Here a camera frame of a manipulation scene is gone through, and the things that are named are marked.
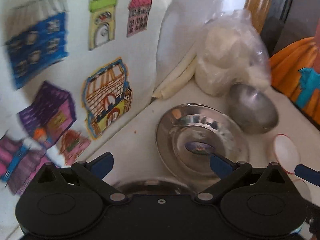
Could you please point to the wooden door frame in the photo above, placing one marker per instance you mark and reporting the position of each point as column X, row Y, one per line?
column 259, row 11

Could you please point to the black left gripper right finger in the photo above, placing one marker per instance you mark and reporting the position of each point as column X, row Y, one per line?
column 242, row 183

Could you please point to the steel plate underneath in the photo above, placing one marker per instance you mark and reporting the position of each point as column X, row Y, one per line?
column 157, row 186

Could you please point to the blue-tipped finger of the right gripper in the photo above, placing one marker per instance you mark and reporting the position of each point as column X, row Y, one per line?
column 308, row 174

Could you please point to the round steel bowl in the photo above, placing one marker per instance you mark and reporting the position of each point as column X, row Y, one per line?
column 251, row 109

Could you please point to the girl in orange dress poster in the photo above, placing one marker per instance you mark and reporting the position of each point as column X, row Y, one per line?
column 295, row 74

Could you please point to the plastic bag of white rolls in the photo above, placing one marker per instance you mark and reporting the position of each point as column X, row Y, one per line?
column 230, row 50

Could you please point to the colourful houses drawing sheet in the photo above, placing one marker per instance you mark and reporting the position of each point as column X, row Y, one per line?
column 73, row 73

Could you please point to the rolled cream paper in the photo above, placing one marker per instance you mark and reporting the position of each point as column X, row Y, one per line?
column 178, row 77

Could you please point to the steel plate with sticker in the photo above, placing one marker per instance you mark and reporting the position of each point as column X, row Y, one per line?
column 193, row 122

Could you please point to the white printed tablecloth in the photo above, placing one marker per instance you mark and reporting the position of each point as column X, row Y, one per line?
column 151, row 146

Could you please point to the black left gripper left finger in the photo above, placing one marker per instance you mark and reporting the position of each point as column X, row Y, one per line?
column 89, row 175

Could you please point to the white bowl red rim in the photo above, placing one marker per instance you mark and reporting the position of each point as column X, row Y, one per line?
column 285, row 153

